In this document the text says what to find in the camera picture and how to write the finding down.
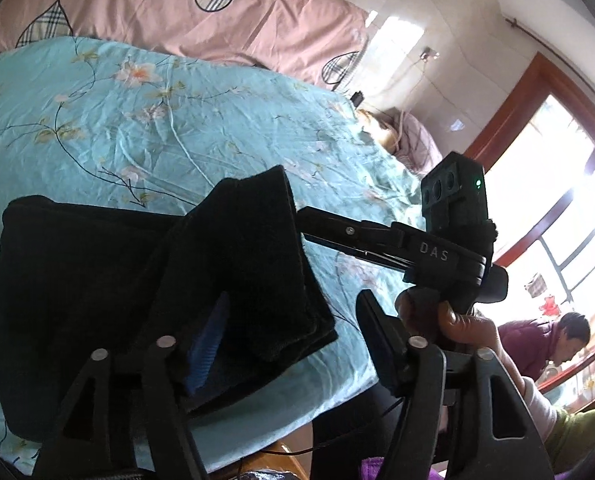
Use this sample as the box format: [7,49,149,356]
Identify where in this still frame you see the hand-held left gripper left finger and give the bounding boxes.
[32,292,230,480]

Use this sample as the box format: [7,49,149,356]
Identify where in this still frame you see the red window decoration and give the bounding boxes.
[537,295,563,318]

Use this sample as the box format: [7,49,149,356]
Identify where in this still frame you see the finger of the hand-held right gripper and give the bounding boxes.
[296,206,418,248]
[301,232,411,273]

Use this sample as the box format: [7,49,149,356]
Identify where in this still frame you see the person's right forearm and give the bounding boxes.
[502,355,595,478]

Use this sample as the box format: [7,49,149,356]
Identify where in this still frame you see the wooden window frame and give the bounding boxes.
[465,52,595,411]

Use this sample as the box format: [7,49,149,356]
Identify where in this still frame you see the grey-pink pillow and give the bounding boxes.
[357,107,443,181]

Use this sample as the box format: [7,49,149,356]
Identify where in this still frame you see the blue floral bedsheet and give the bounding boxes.
[0,35,428,476]

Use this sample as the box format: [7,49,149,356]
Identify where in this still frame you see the black pants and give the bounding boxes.
[0,165,339,443]

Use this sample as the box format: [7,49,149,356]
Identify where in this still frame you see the pink quilt with plaid hearts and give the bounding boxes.
[0,0,371,92]

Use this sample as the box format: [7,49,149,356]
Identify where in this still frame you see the dark wall pipe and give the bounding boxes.
[505,16,541,53]

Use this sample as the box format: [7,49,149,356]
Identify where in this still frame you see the wooden bed frame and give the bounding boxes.
[237,440,311,480]

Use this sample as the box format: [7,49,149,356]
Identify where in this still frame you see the purple cloth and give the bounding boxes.
[360,455,448,480]

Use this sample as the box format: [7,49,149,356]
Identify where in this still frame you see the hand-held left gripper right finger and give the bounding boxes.
[356,290,551,480]

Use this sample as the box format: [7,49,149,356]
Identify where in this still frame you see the person's right hand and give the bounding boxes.
[395,290,509,357]

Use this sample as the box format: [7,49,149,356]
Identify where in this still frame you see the white charging cable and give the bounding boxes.
[395,57,431,156]

